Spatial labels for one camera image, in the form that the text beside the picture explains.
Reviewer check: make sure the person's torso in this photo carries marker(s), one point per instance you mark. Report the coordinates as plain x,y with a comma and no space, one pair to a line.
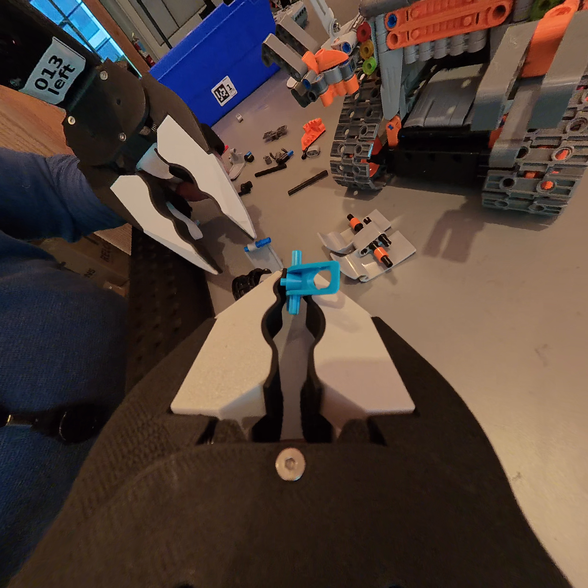
46,344

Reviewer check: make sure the blue storage bin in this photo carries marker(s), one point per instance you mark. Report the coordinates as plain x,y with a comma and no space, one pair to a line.
220,59

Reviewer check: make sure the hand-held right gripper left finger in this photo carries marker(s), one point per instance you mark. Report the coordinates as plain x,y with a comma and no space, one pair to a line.
220,367

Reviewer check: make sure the grey curved panel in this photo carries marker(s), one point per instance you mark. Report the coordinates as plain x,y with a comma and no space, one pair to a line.
239,163

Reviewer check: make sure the short black connector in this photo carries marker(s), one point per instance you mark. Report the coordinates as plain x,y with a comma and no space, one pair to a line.
246,187

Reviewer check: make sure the short black axle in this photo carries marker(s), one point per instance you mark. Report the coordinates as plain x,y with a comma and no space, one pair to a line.
271,170

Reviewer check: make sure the dark grey cross connector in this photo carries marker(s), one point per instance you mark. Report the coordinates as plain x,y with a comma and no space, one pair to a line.
274,133

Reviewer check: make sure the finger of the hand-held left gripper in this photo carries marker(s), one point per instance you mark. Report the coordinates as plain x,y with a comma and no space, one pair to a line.
193,147
142,197

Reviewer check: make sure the orange angled piece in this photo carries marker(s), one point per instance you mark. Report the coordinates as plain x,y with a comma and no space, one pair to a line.
312,133

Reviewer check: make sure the black studded panel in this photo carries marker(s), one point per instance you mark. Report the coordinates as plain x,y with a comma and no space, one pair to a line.
165,298

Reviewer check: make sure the grey flap assembly orange bushes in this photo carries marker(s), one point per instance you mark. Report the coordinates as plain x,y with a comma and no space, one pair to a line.
367,243

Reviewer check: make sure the long black axle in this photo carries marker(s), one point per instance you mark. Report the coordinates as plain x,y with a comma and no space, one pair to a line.
307,183

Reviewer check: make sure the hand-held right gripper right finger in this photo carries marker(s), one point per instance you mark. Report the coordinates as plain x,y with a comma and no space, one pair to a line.
363,367

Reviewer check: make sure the blue plastic separator tool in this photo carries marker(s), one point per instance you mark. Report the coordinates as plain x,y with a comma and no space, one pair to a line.
312,278

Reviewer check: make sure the dark grey claw piece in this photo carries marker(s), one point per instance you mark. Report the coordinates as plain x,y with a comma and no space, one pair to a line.
282,156

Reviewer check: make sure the cardboard box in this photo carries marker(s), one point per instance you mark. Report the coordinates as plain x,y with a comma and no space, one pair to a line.
87,266

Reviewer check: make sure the grey orange tracked toy robot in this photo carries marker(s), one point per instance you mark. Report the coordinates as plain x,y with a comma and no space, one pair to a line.
459,115

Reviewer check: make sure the small light grey beam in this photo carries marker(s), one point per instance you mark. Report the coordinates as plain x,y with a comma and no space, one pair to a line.
312,152

